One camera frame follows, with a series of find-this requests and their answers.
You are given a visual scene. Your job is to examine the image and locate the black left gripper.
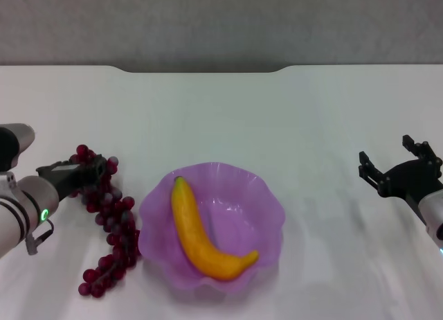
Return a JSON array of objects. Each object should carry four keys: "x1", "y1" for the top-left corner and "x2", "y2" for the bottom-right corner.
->
[{"x1": 35, "y1": 154, "x2": 107, "y2": 202}]

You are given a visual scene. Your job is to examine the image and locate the red grape bunch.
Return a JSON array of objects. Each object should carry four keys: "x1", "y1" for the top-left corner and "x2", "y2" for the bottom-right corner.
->
[{"x1": 68, "y1": 143, "x2": 143, "y2": 299}]

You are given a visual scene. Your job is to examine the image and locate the yellow banana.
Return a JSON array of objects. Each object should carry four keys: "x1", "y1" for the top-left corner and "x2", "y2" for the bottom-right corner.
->
[{"x1": 170, "y1": 175, "x2": 260, "y2": 282}]

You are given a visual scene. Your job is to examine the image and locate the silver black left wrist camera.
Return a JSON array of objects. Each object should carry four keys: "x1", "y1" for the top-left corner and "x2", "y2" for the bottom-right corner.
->
[{"x1": 0, "y1": 123, "x2": 37, "y2": 172}]

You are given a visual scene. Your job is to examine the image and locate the left wrist cable with plug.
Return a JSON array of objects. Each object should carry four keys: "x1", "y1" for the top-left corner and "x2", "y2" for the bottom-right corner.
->
[{"x1": 25, "y1": 218, "x2": 55, "y2": 256}]

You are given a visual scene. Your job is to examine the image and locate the purple translucent wavy bowl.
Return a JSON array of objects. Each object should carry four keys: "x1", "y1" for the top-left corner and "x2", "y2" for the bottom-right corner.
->
[{"x1": 138, "y1": 161, "x2": 287, "y2": 295}]

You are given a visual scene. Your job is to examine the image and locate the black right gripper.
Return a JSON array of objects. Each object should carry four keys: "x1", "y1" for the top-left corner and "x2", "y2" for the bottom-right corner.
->
[{"x1": 358, "y1": 134, "x2": 443, "y2": 217}]

